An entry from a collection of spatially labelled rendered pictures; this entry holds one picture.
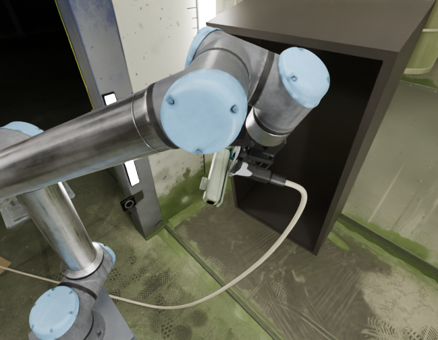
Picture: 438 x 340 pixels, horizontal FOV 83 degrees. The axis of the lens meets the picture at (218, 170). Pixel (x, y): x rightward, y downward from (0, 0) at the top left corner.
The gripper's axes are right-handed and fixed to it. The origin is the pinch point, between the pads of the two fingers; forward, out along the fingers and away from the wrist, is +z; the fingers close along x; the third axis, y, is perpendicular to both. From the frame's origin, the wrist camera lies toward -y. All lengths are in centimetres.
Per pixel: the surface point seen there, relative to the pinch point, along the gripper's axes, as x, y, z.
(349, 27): 39, 21, -23
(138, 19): 77, -54, 27
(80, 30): 55, -71, 24
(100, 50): 57, -65, 33
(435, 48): 118, 107, 11
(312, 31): 37.9, 11.9, -19.8
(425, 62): 114, 107, 18
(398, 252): 22, 158, 100
